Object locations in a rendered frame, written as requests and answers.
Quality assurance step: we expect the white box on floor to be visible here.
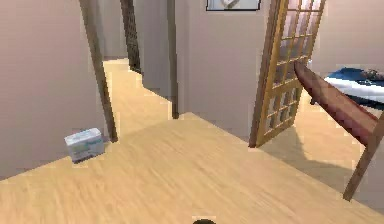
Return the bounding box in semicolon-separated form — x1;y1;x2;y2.
64;127;106;164

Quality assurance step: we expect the wooden glass-paned room door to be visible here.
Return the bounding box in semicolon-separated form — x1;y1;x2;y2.
248;0;327;149

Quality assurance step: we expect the dark lattice room door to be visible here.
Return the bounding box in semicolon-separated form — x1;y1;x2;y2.
120;0;143;75

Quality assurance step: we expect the bed with blue cover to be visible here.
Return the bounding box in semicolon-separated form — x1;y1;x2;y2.
323;67;384;111

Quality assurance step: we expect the framed wall picture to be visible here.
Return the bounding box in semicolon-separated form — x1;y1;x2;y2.
205;0;262;12

